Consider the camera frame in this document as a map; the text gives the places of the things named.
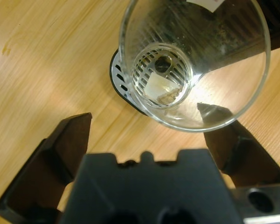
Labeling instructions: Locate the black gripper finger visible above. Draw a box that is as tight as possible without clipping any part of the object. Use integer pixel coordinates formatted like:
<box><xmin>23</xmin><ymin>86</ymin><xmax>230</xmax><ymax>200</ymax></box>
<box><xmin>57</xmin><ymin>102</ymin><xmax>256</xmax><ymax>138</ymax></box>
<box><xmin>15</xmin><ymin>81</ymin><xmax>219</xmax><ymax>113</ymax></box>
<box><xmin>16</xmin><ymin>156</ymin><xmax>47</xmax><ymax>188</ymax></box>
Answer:
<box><xmin>0</xmin><ymin>112</ymin><xmax>93</xmax><ymax>220</ymax></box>
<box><xmin>196</xmin><ymin>102</ymin><xmax>280</xmax><ymax>189</ymax></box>

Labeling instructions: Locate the clear drinking glass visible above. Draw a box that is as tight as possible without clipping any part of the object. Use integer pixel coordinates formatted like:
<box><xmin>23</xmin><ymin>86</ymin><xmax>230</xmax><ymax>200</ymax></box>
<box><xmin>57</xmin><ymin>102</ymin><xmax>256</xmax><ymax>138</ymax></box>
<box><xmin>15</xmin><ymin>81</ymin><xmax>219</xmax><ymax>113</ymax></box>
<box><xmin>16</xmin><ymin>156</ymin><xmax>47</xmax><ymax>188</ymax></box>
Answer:
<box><xmin>118</xmin><ymin>0</ymin><xmax>271</xmax><ymax>133</ymax></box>

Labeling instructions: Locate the white capsule coffee machine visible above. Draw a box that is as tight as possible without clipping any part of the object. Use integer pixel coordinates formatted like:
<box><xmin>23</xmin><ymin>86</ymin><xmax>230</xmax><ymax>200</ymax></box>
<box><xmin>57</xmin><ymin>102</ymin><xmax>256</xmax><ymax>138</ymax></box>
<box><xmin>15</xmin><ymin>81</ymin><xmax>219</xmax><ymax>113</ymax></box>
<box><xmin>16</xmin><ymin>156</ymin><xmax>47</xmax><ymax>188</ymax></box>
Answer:
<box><xmin>109</xmin><ymin>0</ymin><xmax>280</xmax><ymax>117</ymax></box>

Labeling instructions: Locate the metal drip tray grille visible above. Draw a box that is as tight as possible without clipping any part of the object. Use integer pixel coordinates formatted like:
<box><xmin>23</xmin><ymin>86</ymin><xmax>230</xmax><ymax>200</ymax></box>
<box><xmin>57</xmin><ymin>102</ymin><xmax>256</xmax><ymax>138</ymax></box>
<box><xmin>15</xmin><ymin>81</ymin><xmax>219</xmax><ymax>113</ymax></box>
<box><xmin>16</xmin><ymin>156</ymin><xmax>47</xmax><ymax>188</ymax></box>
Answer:
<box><xmin>109</xmin><ymin>46</ymin><xmax>194</xmax><ymax>117</ymax></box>

